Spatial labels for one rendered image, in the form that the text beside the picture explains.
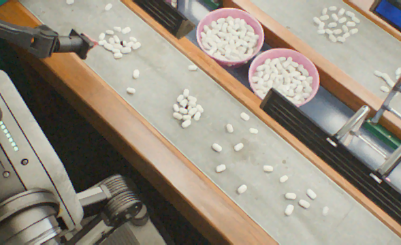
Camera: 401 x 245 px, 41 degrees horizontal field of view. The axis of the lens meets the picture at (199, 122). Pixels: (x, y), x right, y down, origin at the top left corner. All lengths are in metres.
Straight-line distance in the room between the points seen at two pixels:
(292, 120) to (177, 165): 0.46
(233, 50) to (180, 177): 0.59
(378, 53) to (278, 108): 0.76
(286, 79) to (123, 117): 0.63
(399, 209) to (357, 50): 0.87
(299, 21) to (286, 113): 0.75
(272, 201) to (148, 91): 0.61
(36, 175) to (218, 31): 1.26
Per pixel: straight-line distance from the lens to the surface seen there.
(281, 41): 2.17
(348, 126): 1.56
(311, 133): 1.56
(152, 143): 1.86
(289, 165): 1.89
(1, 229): 1.08
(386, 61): 2.23
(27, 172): 1.10
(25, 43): 1.80
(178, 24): 1.74
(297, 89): 2.05
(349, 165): 1.54
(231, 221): 1.76
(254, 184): 1.84
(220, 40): 2.15
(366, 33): 2.30
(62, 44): 1.84
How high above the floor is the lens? 2.42
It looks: 60 degrees down
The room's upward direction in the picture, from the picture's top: 4 degrees clockwise
